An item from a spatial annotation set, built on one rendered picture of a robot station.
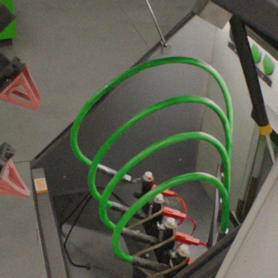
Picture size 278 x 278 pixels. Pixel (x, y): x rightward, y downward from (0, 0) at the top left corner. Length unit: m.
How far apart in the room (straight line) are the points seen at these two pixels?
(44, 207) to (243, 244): 0.66
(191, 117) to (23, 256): 1.31
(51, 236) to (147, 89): 0.49
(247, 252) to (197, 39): 0.73
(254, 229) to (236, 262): 0.08
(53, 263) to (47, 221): 0.14
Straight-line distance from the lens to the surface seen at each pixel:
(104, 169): 1.09
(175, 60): 0.99
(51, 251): 1.22
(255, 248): 0.78
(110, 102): 1.38
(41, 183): 1.38
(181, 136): 0.89
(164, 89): 1.41
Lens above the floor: 1.85
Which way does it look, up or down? 36 degrees down
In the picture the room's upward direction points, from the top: 3 degrees clockwise
